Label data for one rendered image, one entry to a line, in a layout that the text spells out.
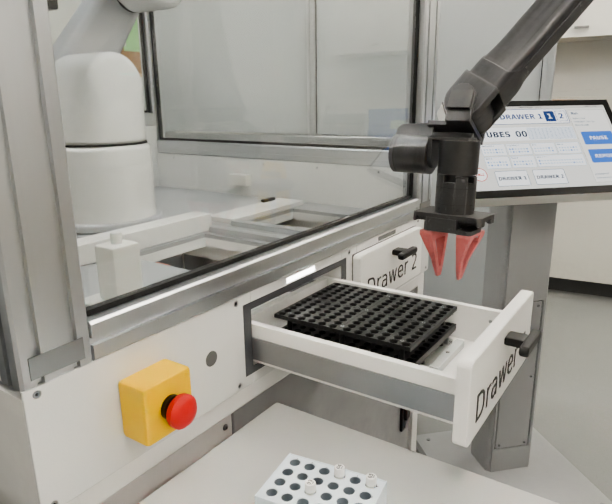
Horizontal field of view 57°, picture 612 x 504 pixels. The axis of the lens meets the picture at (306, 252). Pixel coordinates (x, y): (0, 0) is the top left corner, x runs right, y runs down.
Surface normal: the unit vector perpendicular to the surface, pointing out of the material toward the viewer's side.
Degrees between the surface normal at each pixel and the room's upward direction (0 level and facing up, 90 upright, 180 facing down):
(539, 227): 90
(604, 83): 90
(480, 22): 90
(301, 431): 0
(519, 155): 50
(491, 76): 63
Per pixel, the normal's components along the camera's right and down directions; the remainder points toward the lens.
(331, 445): -0.01, -0.96
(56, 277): 0.83, 0.14
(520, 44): -0.43, -0.26
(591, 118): 0.14, -0.42
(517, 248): 0.20, 0.26
